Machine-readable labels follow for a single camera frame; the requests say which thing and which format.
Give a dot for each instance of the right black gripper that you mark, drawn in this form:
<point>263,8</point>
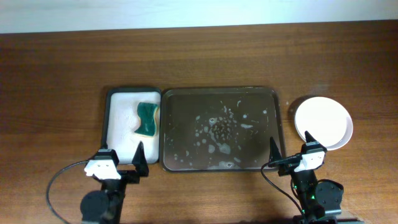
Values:
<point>288,165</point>

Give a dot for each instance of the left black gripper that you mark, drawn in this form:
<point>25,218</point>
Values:
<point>138,161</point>

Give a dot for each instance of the pink white plate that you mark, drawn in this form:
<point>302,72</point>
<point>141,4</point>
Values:
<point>326,120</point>

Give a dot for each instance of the yellow green sponge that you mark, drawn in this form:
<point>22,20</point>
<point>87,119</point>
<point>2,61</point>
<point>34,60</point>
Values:
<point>147,114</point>

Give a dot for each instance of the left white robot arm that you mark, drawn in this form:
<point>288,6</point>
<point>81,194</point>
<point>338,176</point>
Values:
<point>105,205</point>

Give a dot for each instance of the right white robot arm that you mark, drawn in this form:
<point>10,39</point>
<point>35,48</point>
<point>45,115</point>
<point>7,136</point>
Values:
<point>318,201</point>

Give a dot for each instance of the small white foam tray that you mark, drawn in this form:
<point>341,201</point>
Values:
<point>121,120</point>

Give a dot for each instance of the dark brown serving tray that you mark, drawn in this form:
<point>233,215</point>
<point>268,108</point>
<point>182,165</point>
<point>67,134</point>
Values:
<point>219,129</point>

